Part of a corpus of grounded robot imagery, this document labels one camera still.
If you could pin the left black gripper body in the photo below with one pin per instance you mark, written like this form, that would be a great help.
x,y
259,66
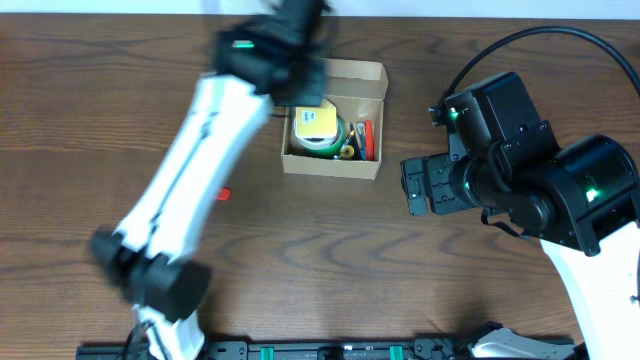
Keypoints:
x,y
293,82

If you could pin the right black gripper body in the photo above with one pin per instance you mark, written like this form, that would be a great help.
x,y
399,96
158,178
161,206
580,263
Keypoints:
x,y
441,175

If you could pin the yellow sticky note pad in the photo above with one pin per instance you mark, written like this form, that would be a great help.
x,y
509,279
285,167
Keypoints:
x,y
316,122

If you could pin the yellow black correction tape dispenser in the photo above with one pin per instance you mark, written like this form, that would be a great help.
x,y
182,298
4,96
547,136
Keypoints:
x,y
348,148

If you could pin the green tape roll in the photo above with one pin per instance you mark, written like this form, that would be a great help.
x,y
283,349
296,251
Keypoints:
x,y
327,153

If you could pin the white tape roll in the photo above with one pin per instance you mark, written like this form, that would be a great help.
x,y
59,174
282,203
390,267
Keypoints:
x,y
322,143

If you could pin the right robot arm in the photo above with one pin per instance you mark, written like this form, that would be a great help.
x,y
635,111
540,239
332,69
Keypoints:
x,y
581,202

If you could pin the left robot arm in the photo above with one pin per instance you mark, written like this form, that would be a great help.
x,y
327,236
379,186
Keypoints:
x,y
267,61

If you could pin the open cardboard box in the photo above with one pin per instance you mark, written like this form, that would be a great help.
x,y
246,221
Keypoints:
x,y
358,89

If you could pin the red utility knife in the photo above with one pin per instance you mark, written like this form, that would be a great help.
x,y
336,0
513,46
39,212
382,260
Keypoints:
x,y
224,194

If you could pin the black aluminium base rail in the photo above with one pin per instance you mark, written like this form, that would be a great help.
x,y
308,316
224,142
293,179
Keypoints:
x,y
490,341

